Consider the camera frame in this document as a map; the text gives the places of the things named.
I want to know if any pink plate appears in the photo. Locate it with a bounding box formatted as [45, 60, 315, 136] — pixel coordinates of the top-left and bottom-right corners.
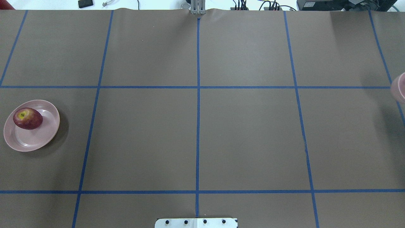
[3, 100, 60, 152]

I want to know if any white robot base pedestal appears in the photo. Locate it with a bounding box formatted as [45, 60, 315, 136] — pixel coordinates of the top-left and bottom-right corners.
[154, 218, 238, 228]

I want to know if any red apple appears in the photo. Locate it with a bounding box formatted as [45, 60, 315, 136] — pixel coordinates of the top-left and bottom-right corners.
[13, 108, 43, 130]

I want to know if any pink bowl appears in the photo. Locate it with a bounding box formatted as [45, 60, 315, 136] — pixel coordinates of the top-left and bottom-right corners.
[390, 73, 405, 104]

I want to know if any small black square device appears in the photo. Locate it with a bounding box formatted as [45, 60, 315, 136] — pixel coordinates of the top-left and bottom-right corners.
[77, 0, 94, 9]

